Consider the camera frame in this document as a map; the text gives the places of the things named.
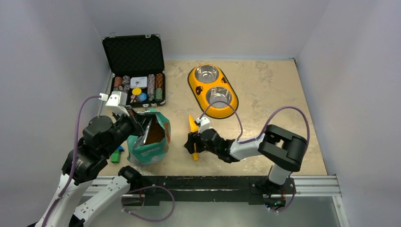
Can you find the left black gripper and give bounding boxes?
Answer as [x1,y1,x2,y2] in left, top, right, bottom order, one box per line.
[102,105,153,156]

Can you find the yellow plastic scoop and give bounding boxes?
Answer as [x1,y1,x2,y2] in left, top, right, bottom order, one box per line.
[189,115,199,161]

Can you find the green dog food bag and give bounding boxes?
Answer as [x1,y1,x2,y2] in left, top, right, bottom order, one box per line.
[127,109,171,167]

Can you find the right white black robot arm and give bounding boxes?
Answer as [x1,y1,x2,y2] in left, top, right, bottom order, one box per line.
[184,124,308,192]

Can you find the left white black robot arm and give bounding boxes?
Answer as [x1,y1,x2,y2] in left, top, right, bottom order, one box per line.
[33,113,151,227]

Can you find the yellow double pet bowl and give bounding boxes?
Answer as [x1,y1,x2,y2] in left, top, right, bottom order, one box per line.
[187,64,239,119]

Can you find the green blue toy blocks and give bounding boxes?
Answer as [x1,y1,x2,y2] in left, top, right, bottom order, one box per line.
[110,146,124,164]

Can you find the black poker chip case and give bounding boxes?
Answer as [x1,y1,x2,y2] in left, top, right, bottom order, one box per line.
[102,34,166,107]

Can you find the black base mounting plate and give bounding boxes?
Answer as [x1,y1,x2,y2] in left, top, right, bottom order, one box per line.
[124,175,296,206]

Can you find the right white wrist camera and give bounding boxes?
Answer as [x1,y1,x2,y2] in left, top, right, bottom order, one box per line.
[195,117,210,134]

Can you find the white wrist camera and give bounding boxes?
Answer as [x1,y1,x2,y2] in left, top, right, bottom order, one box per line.
[98,91,130,116]
[195,117,210,134]

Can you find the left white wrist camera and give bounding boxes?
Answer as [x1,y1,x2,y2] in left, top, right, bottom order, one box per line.
[98,91,130,116]

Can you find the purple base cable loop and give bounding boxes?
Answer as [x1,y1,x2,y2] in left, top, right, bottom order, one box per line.
[121,183,175,222]

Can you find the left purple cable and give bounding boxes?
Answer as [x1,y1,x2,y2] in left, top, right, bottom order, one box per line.
[41,95,103,227]

